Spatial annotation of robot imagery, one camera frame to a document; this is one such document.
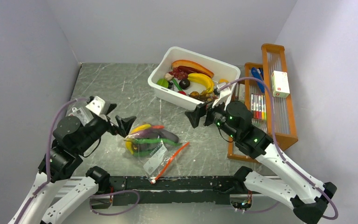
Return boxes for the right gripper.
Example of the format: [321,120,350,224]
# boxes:
[185,95,239,140]

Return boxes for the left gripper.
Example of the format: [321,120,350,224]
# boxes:
[76,104,136,153]

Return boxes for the yellow toy chili pepper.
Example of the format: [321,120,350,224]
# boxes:
[125,124,151,154]

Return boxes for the green toy chili pepper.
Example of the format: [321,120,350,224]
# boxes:
[124,138,181,146]

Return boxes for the purple toy eggplant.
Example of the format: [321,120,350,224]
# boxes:
[145,128,179,142]

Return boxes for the dark green toy cucumber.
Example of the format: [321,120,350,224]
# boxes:
[133,147,160,157]

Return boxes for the clear zip top bag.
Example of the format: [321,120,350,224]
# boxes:
[124,121,190,184]

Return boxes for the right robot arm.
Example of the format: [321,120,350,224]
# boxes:
[185,101,337,224]

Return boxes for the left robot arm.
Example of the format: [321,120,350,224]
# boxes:
[9,97,136,224]

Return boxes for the white tag card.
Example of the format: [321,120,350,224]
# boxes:
[67,107,92,126]

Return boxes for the yellow toy banana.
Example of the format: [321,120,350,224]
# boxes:
[187,73,214,95]

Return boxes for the red toy grapes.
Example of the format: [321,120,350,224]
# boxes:
[169,67,188,80]

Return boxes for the orange toy melon slice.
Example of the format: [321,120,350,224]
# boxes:
[171,60,214,78]

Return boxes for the green toy lime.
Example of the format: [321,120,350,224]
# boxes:
[157,78,170,89]

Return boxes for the set of coloured markers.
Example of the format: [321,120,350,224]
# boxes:
[250,93,267,120]

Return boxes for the orange wooden rack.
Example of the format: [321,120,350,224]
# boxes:
[232,43,298,151]

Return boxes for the white small carton box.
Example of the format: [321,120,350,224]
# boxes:
[271,70,290,98]

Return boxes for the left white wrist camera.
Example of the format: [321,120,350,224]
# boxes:
[85,96,110,121]

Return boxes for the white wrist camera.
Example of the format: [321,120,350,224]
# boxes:
[212,82,236,108]
[85,96,110,121]

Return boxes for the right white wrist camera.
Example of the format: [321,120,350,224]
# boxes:
[212,82,236,108]

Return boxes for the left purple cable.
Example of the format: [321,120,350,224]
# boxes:
[14,97,140,224]

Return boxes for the purple cable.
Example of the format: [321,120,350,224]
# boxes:
[14,97,140,224]
[216,77,339,221]

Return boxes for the blue handled tool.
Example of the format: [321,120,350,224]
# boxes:
[251,67,265,94]

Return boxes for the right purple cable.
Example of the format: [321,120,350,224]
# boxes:
[216,77,339,221]

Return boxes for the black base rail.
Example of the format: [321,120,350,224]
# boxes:
[86,167,260,207]

